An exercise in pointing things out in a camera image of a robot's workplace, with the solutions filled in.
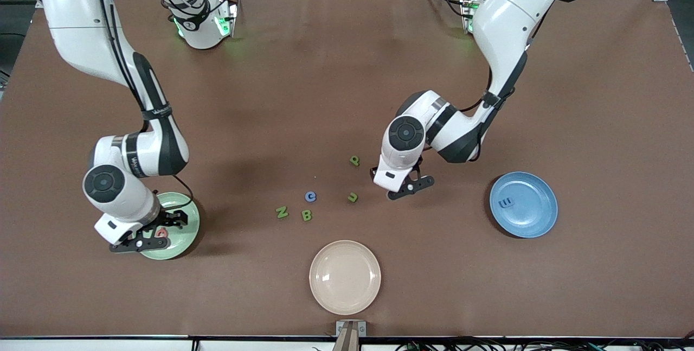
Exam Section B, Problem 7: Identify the grey metal bracket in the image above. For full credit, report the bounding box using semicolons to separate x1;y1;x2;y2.
336;320;367;338

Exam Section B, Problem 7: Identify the black cable bundle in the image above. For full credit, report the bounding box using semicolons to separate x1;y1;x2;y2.
396;335;694;351

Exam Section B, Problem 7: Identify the white table edge rail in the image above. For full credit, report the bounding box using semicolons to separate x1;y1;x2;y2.
0;336;694;351

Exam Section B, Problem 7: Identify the green plate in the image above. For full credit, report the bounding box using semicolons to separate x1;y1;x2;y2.
138;192;201;261

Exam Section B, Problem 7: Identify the beige plate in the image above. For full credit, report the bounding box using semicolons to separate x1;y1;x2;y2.
309;240;382;316

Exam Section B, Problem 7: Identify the blue plate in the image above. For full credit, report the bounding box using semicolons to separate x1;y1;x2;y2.
489;171;558;239

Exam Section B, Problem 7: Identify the brown table cover sheet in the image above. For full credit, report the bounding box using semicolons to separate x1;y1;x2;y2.
0;0;694;339

